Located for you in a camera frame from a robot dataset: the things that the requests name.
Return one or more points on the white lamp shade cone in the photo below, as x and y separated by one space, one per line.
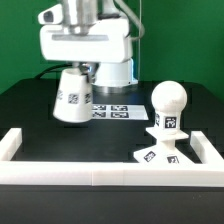
73 102

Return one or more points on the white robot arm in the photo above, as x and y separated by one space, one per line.
80 15

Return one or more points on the white marker sheet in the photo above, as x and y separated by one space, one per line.
119 112

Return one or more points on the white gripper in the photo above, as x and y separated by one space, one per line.
107 41

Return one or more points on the white lamp bulb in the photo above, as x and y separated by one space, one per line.
168 98

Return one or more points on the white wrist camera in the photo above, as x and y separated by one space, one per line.
52 15

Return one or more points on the white lamp base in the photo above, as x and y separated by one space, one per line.
164 151

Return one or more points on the white U-shaped fence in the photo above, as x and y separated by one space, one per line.
209 172

